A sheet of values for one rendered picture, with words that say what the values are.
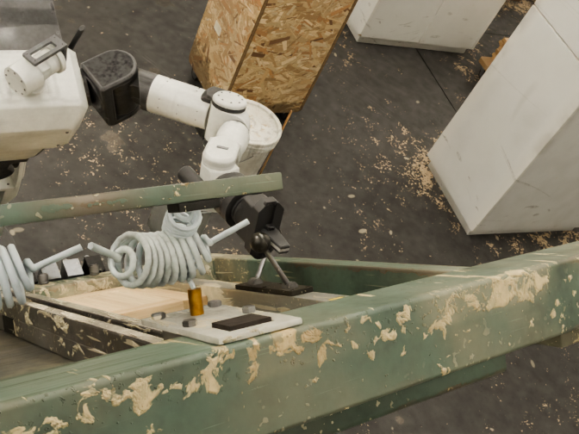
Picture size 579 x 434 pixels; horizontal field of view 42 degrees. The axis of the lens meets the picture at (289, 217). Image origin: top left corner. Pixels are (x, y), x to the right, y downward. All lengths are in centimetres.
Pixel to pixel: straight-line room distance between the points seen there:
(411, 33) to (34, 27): 364
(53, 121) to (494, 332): 111
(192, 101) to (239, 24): 188
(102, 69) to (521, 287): 112
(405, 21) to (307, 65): 137
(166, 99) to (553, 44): 234
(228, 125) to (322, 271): 38
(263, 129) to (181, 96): 168
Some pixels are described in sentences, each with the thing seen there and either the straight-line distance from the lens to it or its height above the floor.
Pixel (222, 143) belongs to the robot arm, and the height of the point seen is 148.
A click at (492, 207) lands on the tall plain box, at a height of 26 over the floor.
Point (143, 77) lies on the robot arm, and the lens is 180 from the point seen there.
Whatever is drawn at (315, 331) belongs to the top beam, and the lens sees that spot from 79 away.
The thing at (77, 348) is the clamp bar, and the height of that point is 143.
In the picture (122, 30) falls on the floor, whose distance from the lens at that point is 428.
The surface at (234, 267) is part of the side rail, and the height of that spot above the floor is 98.
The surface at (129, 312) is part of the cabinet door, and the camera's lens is 155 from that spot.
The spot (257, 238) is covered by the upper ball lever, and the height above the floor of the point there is 152.
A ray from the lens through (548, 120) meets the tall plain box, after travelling 372.
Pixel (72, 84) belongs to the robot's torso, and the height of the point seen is 134.
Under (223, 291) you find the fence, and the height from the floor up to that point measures 128.
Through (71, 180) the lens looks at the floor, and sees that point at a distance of 340.
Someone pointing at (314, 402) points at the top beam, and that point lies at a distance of 81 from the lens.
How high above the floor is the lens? 247
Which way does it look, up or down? 43 degrees down
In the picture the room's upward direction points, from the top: 30 degrees clockwise
